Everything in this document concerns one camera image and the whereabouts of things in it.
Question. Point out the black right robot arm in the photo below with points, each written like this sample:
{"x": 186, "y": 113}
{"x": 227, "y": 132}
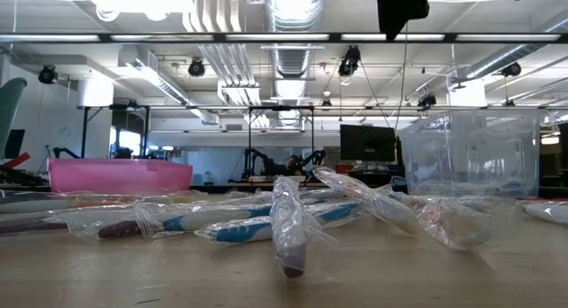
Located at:
{"x": 397, "y": 10}

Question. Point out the black background robot arm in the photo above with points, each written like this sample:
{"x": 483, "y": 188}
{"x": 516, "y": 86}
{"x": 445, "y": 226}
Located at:
{"x": 262, "y": 159}
{"x": 315, "y": 158}
{"x": 66, "y": 152}

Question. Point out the person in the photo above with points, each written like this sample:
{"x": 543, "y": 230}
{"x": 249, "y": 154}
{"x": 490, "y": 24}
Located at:
{"x": 293, "y": 163}

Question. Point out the red box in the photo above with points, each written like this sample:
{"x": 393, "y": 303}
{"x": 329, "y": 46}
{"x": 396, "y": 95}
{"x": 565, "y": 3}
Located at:
{"x": 344, "y": 168}

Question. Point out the black computer monitor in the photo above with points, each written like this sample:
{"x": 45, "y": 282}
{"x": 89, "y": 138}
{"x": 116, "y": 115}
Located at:
{"x": 368, "y": 144}
{"x": 15, "y": 141}

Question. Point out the black cabinet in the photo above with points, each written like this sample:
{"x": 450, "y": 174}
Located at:
{"x": 373, "y": 177}

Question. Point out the black ceiling spotlight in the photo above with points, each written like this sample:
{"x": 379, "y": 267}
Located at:
{"x": 47, "y": 74}
{"x": 196, "y": 68}
{"x": 427, "y": 100}
{"x": 349, "y": 61}
{"x": 511, "y": 69}

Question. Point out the dark blue rounded object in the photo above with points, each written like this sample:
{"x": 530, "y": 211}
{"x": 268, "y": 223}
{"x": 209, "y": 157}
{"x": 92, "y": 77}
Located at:
{"x": 398, "y": 184}

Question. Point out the pink plastic bin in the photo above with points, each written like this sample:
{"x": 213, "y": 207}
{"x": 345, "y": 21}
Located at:
{"x": 120, "y": 177}

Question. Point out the clear deep plastic bin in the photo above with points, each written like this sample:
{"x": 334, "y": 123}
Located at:
{"x": 470, "y": 157}

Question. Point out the red object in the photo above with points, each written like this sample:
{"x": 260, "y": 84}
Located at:
{"x": 15, "y": 160}

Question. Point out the white toothbrush at edge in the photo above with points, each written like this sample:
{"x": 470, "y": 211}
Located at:
{"x": 26, "y": 227}

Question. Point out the green plastic bin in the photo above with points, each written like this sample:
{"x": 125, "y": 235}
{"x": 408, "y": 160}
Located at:
{"x": 9, "y": 112}

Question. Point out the black metal rig frame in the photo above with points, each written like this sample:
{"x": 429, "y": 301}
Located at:
{"x": 250, "y": 135}
{"x": 84, "y": 130}

